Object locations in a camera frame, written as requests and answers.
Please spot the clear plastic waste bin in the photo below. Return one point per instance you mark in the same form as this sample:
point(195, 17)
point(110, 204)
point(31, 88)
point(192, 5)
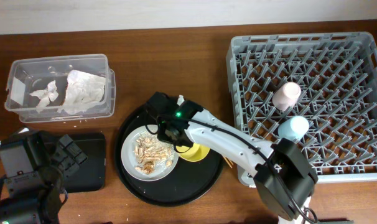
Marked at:
point(33, 74)

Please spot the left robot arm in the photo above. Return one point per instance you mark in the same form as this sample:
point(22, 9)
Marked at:
point(41, 206)

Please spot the yellow plastic bowl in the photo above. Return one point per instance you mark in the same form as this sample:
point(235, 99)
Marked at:
point(197, 153)

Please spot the wooden chopstick lower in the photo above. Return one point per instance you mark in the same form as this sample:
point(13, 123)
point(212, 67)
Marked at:
point(230, 164)

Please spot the pink plastic cup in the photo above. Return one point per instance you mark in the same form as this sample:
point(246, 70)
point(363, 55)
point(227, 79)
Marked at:
point(287, 96)

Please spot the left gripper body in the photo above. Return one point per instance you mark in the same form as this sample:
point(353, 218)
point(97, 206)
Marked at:
point(56, 178)

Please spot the gold snack wrapper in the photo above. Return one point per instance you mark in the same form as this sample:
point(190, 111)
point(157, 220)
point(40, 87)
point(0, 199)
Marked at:
point(45, 96)

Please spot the grey dishwasher rack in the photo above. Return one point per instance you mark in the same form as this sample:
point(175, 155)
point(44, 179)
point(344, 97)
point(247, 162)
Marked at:
point(337, 74)

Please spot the round black serving tray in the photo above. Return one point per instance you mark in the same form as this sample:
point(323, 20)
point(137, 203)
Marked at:
point(187, 182)

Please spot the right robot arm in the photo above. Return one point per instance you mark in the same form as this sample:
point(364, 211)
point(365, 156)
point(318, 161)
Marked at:
point(282, 175)

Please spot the blue plastic cup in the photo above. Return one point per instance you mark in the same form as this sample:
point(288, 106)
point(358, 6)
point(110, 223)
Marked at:
point(294, 128)

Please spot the food scraps pile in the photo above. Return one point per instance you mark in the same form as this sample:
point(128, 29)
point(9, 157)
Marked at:
point(152, 154)

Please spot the grey plate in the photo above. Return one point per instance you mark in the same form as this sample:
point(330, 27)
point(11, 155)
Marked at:
point(128, 158)

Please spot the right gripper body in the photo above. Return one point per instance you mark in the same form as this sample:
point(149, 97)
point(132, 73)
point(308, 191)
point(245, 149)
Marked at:
point(162, 132)

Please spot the white napkin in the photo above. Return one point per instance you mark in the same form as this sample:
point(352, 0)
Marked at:
point(80, 91)

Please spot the black rectangular tray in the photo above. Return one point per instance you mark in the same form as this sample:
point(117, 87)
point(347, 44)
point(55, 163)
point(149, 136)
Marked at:
point(91, 174)

